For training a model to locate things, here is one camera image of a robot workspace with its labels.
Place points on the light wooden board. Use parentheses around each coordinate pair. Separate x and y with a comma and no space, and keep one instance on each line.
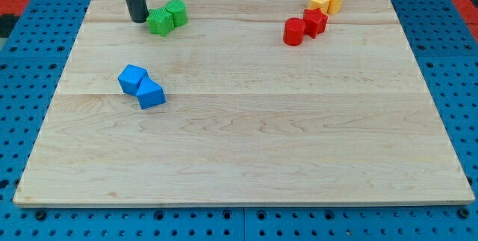
(345,119)

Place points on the red star block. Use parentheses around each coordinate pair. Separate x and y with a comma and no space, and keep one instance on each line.
(315,22)

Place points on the blue triangular block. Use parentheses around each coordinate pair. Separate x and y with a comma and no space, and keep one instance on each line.
(150,94)

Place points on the green star block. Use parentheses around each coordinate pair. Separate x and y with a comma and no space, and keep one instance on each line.
(160,21)

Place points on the yellow hexagon block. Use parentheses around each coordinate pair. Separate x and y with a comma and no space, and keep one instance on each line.
(323,5)

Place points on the blue cube block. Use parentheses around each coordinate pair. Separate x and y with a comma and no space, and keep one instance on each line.
(130,79)

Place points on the green cylinder block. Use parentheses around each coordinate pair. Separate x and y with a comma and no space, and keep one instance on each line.
(177,8)

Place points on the red cylinder block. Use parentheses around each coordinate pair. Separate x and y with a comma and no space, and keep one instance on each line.
(294,31)

